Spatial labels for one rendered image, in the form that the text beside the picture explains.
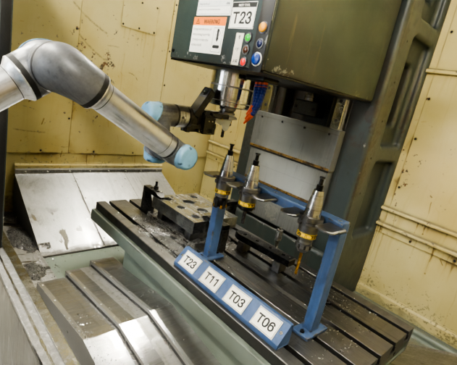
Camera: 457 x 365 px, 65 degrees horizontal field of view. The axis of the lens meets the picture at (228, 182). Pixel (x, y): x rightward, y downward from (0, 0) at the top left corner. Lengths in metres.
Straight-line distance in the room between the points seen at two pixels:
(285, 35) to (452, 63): 0.99
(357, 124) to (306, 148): 0.24
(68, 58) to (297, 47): 0.59
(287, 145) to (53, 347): 1.20
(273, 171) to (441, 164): 0.73
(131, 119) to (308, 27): 0.55
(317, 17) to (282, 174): 0.81
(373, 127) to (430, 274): 0.74
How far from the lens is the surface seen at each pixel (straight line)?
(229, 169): 1.10
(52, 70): 0.89
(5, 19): 1.32
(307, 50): 1.12
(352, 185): 1.57
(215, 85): 1.30
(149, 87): 2.32
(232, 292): 1.05
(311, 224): 0.91
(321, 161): 1.58
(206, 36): 1.18
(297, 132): 1.66
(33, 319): 1.14
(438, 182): 1.82
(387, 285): 1.98
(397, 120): 1.83
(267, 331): 0.98
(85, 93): 0.88
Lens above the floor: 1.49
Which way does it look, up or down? 14 degrees down
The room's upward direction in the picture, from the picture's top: 12 degrees clockwise
